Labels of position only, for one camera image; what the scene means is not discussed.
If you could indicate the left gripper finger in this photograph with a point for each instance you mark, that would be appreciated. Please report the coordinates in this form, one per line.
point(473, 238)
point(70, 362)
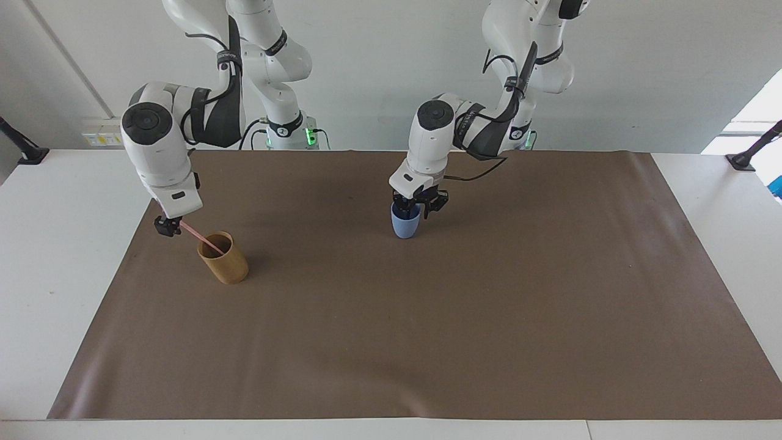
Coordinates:
point(435, 201)
point(404, 206)

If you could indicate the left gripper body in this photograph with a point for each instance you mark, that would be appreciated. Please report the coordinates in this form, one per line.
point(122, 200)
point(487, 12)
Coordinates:
point(423, 194)

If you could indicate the blue cup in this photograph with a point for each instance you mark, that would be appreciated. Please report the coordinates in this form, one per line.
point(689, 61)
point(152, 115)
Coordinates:
point(405, 227)

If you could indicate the pink chopstick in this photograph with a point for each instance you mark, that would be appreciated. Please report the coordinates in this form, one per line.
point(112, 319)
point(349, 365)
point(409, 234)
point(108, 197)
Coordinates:
point(201, 239)

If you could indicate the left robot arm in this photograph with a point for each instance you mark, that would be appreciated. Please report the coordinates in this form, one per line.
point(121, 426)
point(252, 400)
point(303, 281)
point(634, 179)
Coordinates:
point(431, 137)

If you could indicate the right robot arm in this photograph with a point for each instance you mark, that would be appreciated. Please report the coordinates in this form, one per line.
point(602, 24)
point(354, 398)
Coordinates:
point(160, 153)

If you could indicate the brown wooden cup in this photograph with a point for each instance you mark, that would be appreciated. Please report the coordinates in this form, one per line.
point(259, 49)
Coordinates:
point(226, 266)

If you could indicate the black stand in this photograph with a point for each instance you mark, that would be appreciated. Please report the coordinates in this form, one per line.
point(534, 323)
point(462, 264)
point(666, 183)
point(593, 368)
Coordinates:
point(27, 151)
point(748, 156)

